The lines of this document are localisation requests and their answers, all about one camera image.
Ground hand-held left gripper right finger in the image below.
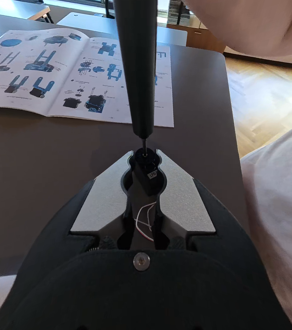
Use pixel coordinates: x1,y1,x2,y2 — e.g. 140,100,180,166
153,149,216,250

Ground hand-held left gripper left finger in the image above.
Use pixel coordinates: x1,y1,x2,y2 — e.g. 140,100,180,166
70,151,134,250

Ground black servo motor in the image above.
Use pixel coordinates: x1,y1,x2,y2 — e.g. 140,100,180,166
133,148,166,197

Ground black precision screwdriver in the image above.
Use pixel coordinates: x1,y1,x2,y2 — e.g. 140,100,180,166
114,0,159,156

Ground pale desk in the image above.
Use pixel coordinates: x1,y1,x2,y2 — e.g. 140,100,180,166
56,12,188,47

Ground person in white shirt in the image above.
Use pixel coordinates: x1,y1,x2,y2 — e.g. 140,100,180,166
239,120,292,330

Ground printed instruction sheet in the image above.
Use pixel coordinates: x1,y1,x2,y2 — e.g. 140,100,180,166
0,29,175,128

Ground wooden cabinet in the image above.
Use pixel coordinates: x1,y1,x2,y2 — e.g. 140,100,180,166
167,22,227,54

